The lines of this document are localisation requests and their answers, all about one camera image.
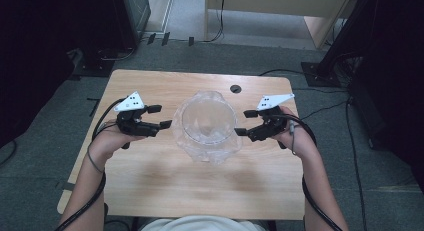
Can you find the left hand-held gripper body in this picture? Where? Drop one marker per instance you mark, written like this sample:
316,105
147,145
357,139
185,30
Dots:
133,126

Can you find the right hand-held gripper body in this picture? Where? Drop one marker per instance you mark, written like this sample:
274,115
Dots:
270,126

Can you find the clear glass bowl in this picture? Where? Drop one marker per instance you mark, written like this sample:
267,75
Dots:
208,119

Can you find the clear plastic bag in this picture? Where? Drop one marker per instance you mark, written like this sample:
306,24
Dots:
213,156

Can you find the person's left hand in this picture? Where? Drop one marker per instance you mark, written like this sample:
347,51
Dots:
106,142

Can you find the person's right hand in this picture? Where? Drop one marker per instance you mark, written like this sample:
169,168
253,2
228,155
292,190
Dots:
300,141

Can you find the black floor tape strip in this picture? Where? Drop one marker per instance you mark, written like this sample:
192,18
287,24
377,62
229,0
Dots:
151,38
165,38
191,41

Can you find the black stand base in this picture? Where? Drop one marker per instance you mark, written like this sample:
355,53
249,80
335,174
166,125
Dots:
96,64

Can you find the black metal stand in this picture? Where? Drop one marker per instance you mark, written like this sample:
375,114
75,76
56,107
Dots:
321,74

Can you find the black equipment cabinet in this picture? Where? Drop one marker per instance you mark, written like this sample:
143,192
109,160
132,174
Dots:
133,14

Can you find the person's light shirt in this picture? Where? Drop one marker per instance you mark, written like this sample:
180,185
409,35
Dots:
200,224

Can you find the light wooden cabinet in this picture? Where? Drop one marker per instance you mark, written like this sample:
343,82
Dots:
266,2

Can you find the dark curtain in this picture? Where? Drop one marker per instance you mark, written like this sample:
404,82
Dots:
33,41
396,57

